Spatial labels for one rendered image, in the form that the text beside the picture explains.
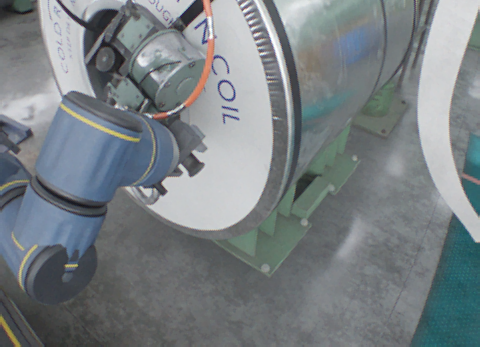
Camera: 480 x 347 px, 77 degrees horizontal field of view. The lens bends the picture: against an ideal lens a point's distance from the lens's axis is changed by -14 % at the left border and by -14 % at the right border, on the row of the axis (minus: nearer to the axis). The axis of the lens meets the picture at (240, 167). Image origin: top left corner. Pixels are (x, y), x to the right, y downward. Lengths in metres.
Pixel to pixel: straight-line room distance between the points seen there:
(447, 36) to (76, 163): 0.43
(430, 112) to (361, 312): 1.16
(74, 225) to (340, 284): 1.28
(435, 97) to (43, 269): 0.50
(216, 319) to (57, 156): 1.10
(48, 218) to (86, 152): 0.09
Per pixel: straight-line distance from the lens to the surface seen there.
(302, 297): 1.48
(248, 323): 1.41
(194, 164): 0.72
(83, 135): 0.39
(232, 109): 0.83
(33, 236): 0.45
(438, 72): 0.43
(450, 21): 0.41
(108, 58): 0.87
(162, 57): 0.71
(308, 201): 1.71
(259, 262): 1.52
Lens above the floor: 1.28
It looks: 41 degrees down
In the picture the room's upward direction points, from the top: 2 degrees clockwise
